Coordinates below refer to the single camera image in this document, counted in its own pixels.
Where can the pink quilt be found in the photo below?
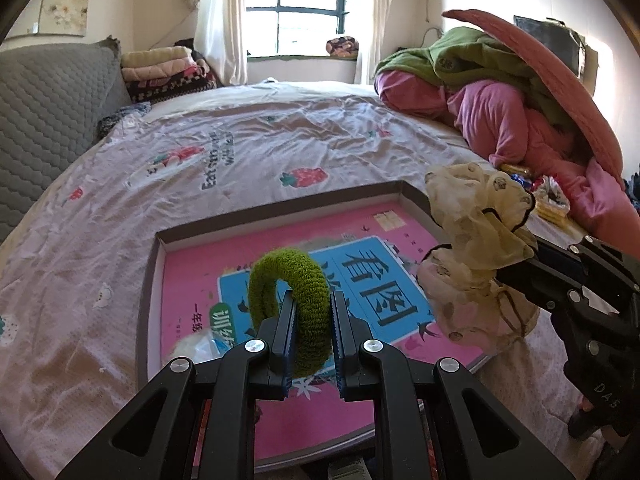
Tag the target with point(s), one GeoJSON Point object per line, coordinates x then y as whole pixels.
{"type": "Point", "coordinates": [490, 110]}

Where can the patterned cushion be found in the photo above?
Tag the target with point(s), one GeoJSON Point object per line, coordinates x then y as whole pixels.
{"type": "Point", "coordinates": [342, 46]}

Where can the small blue yellow packet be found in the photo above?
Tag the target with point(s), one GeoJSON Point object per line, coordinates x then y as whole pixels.
{"type": "Point", "coordinates": [517, 175]}

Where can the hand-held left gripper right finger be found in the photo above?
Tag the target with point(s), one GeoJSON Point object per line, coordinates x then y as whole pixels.
{"type": "Point", "coordinates": [340, 340]}

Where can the yellow snack packets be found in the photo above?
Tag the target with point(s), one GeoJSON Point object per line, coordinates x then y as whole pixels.
{"type": "Point", "coordinates": [552, 212]}

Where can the green blanket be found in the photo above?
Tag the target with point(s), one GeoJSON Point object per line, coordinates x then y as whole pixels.
{"type": "Point", "coordinates": [450, 55]}

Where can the salmon pink pad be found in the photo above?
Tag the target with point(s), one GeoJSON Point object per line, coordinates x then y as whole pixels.
{"type": "Point", "coordinates": [540, 60]}

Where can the dark framed window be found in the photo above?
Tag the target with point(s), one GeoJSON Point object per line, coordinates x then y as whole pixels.
{"type": "Point", "coordinates": [300, 30]}

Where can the white red frilly scrunchie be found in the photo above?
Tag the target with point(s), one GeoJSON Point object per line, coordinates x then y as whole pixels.
{"type": "Point", "coordinates": [550, 190]}

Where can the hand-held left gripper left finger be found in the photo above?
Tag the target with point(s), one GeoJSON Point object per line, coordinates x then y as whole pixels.
{"type": "Point", "coordinates": [287, 335]}

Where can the cream folded blanket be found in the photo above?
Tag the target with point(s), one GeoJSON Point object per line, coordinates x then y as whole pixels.
{"type": "Point", "coordinates": [155, 56]}

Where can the cream organza scrunchie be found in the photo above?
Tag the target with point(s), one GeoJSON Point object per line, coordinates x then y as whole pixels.
{"type": "Point", "coordinates": [465, 220]}

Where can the dark clothing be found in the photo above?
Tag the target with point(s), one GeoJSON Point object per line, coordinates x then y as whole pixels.
{"type": "Point", "coordinates": [186, 44]}

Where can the white clear snack packet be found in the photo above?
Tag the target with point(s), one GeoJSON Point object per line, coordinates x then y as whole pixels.
{"type": "Point", "coordinates": [197, 347]}

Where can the pink box lid tray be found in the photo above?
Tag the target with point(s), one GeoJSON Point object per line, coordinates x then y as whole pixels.
{"type": "Point", "coordinates": [149, 310]}

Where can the green fuzzy scrunchie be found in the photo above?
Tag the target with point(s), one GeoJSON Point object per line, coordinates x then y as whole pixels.
{"type": "Point", "coordinates": [270, 270]}

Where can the grey quilted headboard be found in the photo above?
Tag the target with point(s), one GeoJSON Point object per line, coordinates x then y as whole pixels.
{"type": "Point", "coordinates": [45, 110]}

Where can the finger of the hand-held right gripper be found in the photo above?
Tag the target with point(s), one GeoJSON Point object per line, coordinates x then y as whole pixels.
{"type": "Point", "coordinates": [535, 282]}
{"type": "Point", "coordinates": [555, 255]}

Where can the black television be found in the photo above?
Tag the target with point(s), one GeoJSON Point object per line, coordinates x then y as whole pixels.
{"type": "Point", "coordinates": [545, 35]}

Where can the dark blue patterned cloth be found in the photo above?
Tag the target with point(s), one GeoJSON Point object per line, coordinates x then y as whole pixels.
{"type": "Point", "coordinates": [122, 117]}

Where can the dark patterned folded blanket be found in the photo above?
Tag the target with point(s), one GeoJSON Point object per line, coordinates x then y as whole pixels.
{"type": "Point", "coordinates": [175, 87]}

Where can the pink folded blanket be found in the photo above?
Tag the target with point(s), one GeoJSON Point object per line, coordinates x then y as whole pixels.
{"type": "Point", "coordinates": [165, 69]}

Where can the white curtain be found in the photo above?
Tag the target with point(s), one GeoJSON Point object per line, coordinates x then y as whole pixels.
{"type": "Point", "coordinates": [220, 20]}
{"type": "Point", "coordinates": [375, 20]}

